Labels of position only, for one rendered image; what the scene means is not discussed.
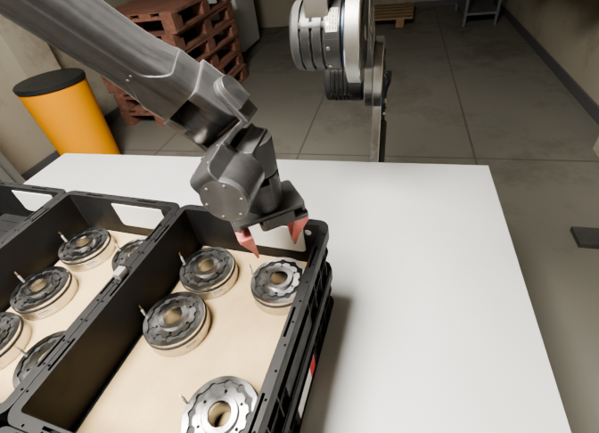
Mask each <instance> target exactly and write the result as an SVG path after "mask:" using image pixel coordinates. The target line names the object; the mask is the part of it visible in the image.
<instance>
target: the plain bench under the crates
mask: <svg viewBox="0 0 599 433"><path fill-rule="evenodd" d="M201 158H202V157H171V156H141V155H110V154H79V153H64V154H63V155H61V156H60V158H58V159H56V160H55V161H54V162H52V163H51V164H50V165H48V166H47V167H45V168H44V169H42V170H41V171H40V172H38V173H37V174H36V175H34V176H33V177H31V178H30V179H29V180H28V181H27V182H25V183H24V184H31V185H38V186H46V187H53V188H61V189H64V190H65V191H66V192H69V191H83V192H97V193H104V194H111V195H119V196H127V197H134V198H141V199H149V200H163V201H170V202H176V203H178V205H179V206H180V208H181V207H183V206H184V205H188V204H193V205H200V206H203V205H202V204H201V200H200V196H199V194H198V193H197V192H196V191H195V190H194V189H193V188H192V187H191V185H190V179H191V177H192V174H193V173H194V172H195V170H196V168H197V167H198V166H199V164H200V162H201ZM276 162H277V166H278V171H279V176H280V180H281V182H282V181H285V180H290V181H291V183H292V184H293V186H294V187H295V188H296V190H297V191H298V192H299V194H300V196H301V197H302V198H303V200H304V201H305V208H306V209H307V210H308V217H309V219H317V220H323V221H325V222H326V223H327V224H328V226H329V236H330V237H329V241H328V243H327V246H326V248H328V255H327V258H326V261H327V262H329V263H330V265H331V267H332V283H331V286H332V291H331V295H330V296H332V298H333V301H334V303H333V308H332V313H331V317H330V321H329V323H328V327H327V331H326V334H325V337H324V344H323V347H322V351H321V354H320V357H319V361H318V365H317V367H316V374H315V377H314V380H313V384H312V388H311V391H310V395H309V398H308V404H307V408H306V411H305V414H304V418H303V422H302V424H301V428H300V432H299V433H571V431H570V426H569V423H568V421H567V417H566V414H565V411H564V409H563V405H562V400H561V398H560V395H559V391H558V388H557V386H556V383H555V380H554V375H553V372H552V369H551V365H550V363H549V360H548V357H547V354H546V349H545V346H544V343H543V340H542V337H541V334H540V331H539V328H538V325H537V320H536V317H535V315H534V311H533V308H532V305H531V303H530V299H529V294H528V292H527V289H526V285H525V282H524V280H523V277H522V273H521V269H520V266H519V263H518V259H517V257H516V254H515V251H514V248H513V243H512V240H511V237H510V234H509V231H508V228H507V225H506V222H505V217H504V214H503V211H502V209H501V205H500V202H499V199H498V197H497V193H496V188H495V186H494V183H493V179H492V176H491V174H490V171H489V167H488V166H478V165H447V164H416V163H386V162H355V161H324V160H294V159H277V160H276Z"/></svg>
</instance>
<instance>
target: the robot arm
mask: <svg viewBox="0 0 599 433"><path fill-rule="evenodd" d="M0 14H1V15H2V16H4V17H5V18H6V19H8V20H10V21H12V22H14V23H15V24H17V25H19V26H20V27H22V28H23V29H26V30H27V31H28V32H30V33H31V34H33V35H35V36H36V37H39V38H40V39H42V40H44V41H45V42H47V43H48V44H49V45H52V46H53V47H55V48H57V49H58V50H60V51H61V52H63V53H65V54H67V55H68V56H69V57H71V58H73V59H74V60H76V61H78V62H80V63H82V64H83V65H85V66H87V67H88V68H89V69H91V70H93V71H94V72H96V73H98V74H99V75H101V76H103V77H104V78H106V79H108V80H109V81H111V82H112V83H113V84H114V85H116V86H118V87H119V88H121V89H122V90H123V91H125V92H126V93H127V94H129V95H130V96H132V97H133V98H134V99H135V100H137V101H138V102H139V103H140V104H141V106H142V107H143V108H145V109H146V110H148V111H149V112H151V113H152V114H154V115H156V116H158V117H159V118H162V119H163V120H165V121H164V125H165V126H166V127H169V128H170V129H172V130H174V131H176V132H177V133H179V134H180V135H182V136H184V137H186V138H187V139H189V140H191V141H193V142H195V143H196V144H197V145H198V146H199V147H200V148H201V149H202V150H203V151H204V152H205V154H204V155H203V156H202V158H201V162H200V164H199V166H198V167H197V168H196V170H195V172H194V173H193V174H192V177H191V179H190V185H191V187H192V188H193V189H194V190H195V191H196V192H197V193H198V194H199V196H200V200H201V204H202V205H203V207H204V208H205V209H207V210H208V212H209V213H210V214H212V215H213V216H215V217H218V218H220V219H223V220H226V221H230V222H231V224H232V227H233V229H234V232H235V235H236V237H237V239H238V242H239V243H240V244H241V245H242V246H243V247H245V248H246V249H249V250H250V251H252V252H253V253H254V255H255V256H256V257H257V258H259V253H258V250H257V247H256V244H255V241H254V239H253V237H252V235H251V233H250V229H249V227H250V226H253V225H256V224H259V225H260V227H261V229H262V231H263V232H267V231H270V230H273V229H275V228H277V227H280V226H282V225H288V229H289V232H290V236H291V239H292V241H293V243H294V244H296V242H297V240H298V238H299V235H300V232H301V231H302V229H303V227H304V226H305V224H306V223H307V221H308V219H309V217H308V210H307V209H306V208H305V201H304V200H303V198H302V197H301V196H300V194H299V192H298V191H297V190H296V188H295V187H294V186H293V184H292V183H291V181H290V180H285V181H282V182H281V180H280V176H279V171H278V166H277V162H276V157H275V149H274V145H273V139H272V135H271V132H270V131H269V130H268V129H266V128H264V127H255V126H254V125H253V123H250V124H249V126H248V127H246V128H243V127H244V126H245V125H246V124H247V123H249V122H250V120H251V118H252V117H253V115H254V114H255V112H256V111H257V109H258V108H257V107H256V106H255V105H254V104H253V103H252V102H251V101H250V100H249V98H250V94H249V93H248V92H247V91H246V90H245V89H244V88H243V87H242V85H241V84H240V83H239V82H238V81H237V80H236V79H235V78H233V77H231V76H229V75H224V74H222V73H221V72H220V71H218V70H217V69H216V68H214V67H213V66H212V65H210V64H209V63H208V62H206V61H205V60H204V59H202V61H201V62H200V63H198V62H197V61H196V60H195V59H193V58H192V57H191V56H189V55H188V54H187V53H185V52H184V51H183V50H181V49H179V48H178V47H174V46H172V45H169V44H167V43H165V42H163V41H162V40H160V39H158V38H157V37H155V36H153V35H152V34H150V33H148V32H147V31H145V30H144V29H142V28H140V27H139V26H137V25H136V24H134V22H132V21H131V20H129V19H128V18H127V17H125V16H124V15H123V14H121V13H120V12H118V11H117V10H115V9H114V8H113V7H111V6H110V5H109V4H107V3H105V2H104V1H103V0H0ZM229 125H230V126H229ZM224 129H225V130H224ZM223 130H224V131H223ZM293 222H294V225H293Z"/></svg>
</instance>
